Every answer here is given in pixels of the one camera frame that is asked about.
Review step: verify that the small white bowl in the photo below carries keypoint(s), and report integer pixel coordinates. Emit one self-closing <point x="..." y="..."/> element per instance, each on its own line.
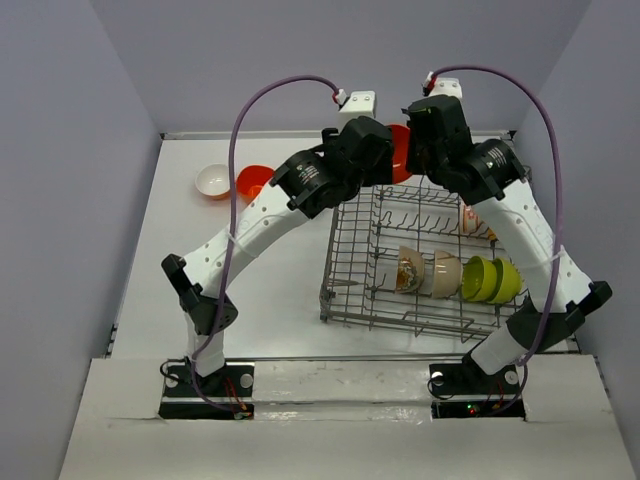
<point x="213" y="181"/>

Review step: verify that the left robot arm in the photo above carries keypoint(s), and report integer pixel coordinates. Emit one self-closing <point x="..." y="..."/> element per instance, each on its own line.
<point x="306" y="184"/>

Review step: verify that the red white patterned bowl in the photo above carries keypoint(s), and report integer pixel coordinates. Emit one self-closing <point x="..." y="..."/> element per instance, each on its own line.
<point x="469" y="221"/>

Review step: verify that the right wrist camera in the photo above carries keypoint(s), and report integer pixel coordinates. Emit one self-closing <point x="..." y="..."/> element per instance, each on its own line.
<point x="434" y="86"/>

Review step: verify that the beige painted ceramic bowl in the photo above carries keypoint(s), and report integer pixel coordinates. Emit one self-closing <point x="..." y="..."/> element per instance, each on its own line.
<point x="410" y="271"/>

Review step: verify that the orange square bowl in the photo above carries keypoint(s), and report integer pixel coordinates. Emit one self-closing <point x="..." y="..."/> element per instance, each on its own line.
<point x="251" y="180"/>

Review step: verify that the lime green bowl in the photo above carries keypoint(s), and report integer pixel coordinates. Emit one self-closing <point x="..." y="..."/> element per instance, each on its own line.
<point x="479" y="279"/>
<point x="509" y="282"/>

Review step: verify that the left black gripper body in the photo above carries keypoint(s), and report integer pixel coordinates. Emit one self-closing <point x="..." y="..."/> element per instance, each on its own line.
<point x="379" y="174"/>

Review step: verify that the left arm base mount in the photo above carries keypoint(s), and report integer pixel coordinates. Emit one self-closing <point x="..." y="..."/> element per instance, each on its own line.
<point x="227" y="393"/>

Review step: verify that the grey wire dish rack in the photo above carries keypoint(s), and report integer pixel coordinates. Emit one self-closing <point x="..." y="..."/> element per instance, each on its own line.
<point x="366" y="235"/>

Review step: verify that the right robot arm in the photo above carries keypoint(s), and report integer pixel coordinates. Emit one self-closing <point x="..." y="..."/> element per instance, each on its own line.
<point x="490" y="179"/>

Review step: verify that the orange round bowl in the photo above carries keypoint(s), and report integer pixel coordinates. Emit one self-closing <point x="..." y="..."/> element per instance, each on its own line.
<point x="401" y="139"/>

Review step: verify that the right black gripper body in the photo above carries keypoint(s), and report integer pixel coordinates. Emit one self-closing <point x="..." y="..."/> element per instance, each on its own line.
<point x="419" y="160"/>

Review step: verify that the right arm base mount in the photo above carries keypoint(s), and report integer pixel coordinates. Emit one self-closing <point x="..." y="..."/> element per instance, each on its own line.
<point x="461" y="392"/>

